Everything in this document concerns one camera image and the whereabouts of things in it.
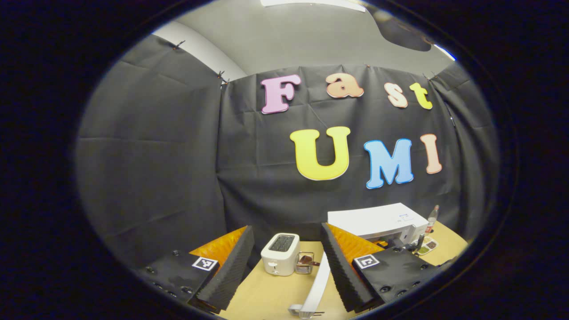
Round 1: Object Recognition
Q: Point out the clear plastic water bottle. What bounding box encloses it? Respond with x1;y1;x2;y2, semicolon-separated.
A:
426;205;440;236

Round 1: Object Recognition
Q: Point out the white toaster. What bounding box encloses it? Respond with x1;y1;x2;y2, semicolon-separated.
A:
260;233;301;277

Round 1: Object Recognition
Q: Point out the metal wire utensil holder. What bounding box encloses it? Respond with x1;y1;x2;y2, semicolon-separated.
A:
295;252;315;275

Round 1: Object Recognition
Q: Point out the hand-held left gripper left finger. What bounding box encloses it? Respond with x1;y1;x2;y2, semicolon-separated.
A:
138;225;255;312

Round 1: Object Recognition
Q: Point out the white microwave oven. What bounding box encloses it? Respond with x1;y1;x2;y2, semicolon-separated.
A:
289;203;429;319

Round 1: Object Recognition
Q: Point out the black backdrop cloth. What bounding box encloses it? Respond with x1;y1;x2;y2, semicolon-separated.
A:
75;35;501;272

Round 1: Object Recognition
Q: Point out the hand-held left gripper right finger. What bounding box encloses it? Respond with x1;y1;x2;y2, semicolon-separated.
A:
321;222;445;313

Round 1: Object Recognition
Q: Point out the large ceiling light panel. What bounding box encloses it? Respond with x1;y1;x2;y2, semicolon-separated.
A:
260;0;367;13

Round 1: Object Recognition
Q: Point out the white divided bean dish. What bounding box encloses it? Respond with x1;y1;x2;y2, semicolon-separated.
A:
416;237;439;256

